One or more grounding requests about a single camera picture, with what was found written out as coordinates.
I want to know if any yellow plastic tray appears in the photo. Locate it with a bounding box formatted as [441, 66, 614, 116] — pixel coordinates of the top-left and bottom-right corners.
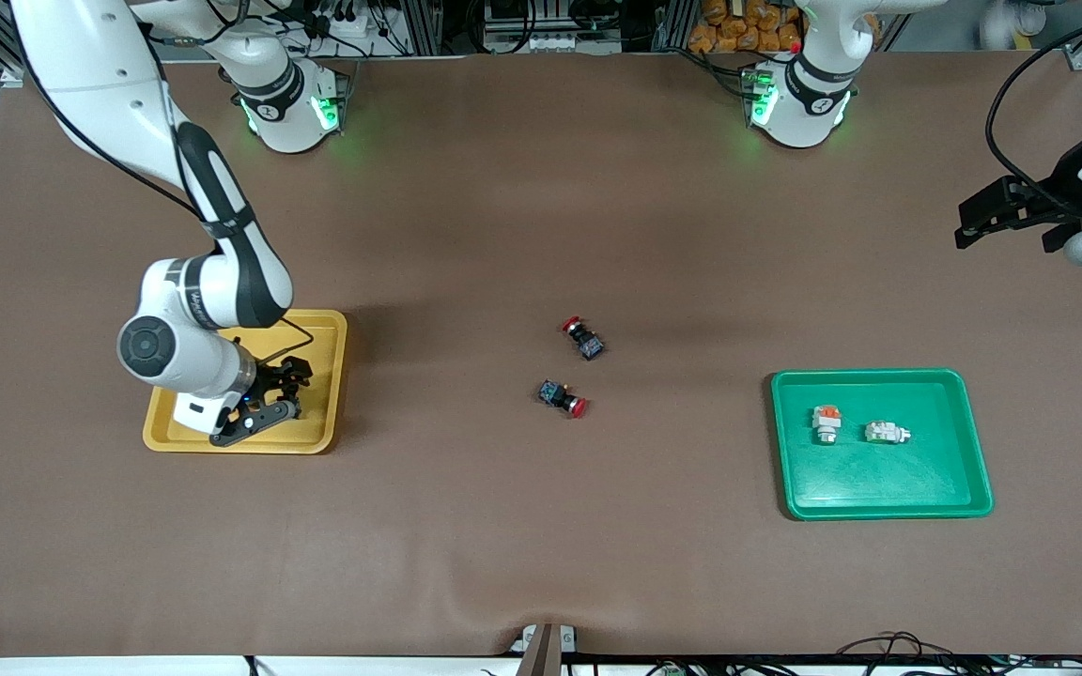
[143, 308, 349, 455]

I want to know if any red push button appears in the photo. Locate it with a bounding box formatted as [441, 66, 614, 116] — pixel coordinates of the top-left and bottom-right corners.
[561, 315, 607, 361]
[537, 378, 589, 419]

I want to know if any green plastic tray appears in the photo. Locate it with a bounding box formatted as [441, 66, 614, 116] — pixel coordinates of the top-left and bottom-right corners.
[770, 368, 995, 521]

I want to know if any brown table mat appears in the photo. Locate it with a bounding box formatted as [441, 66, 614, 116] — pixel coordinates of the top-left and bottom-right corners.
[0, 52, 1082, 658]

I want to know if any pile of orange packets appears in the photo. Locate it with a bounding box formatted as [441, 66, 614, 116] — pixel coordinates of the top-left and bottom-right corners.
[688, 0, 807, 54]

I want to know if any white power strip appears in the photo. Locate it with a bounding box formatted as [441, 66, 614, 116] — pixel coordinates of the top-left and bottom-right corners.
[301, 8, 382, 43]

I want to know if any metal table clamp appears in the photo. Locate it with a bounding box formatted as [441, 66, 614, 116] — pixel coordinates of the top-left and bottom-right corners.
[508, 622, 580, 676]

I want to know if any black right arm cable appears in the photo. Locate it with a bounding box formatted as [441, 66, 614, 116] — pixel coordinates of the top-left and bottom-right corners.
[15, 19, 316, 367]

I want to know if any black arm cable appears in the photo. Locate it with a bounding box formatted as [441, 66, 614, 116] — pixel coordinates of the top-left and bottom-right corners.
[985, 8, 1082, 215]
[15, 19, 316, 367]

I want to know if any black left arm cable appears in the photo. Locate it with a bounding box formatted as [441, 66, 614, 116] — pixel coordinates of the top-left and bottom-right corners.
[985, 8, 1082, 215]

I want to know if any aluminium frame post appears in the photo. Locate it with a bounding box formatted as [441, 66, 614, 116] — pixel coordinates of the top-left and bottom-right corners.
[407, 0, 443, 55]
[651, 0, 697, 53]

